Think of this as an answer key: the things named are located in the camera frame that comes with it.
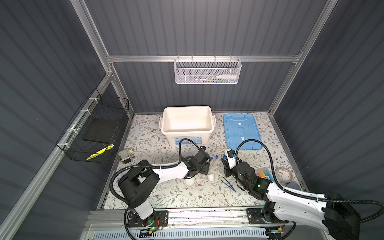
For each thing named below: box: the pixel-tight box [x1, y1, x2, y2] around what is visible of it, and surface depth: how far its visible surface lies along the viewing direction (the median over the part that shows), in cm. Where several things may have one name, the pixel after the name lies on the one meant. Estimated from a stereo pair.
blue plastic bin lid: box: [223, 114, 263, 150], surface depth 112 cm
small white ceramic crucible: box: [207, 174, 215, 182], surface depth 86 cm
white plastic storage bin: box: [158, 105, 217, 147], surface depth 104 cm
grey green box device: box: [118, 146, 136, 165], surface depth 93 cm
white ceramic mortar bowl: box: [184, 176, 196, 187], surface depth 85 cm
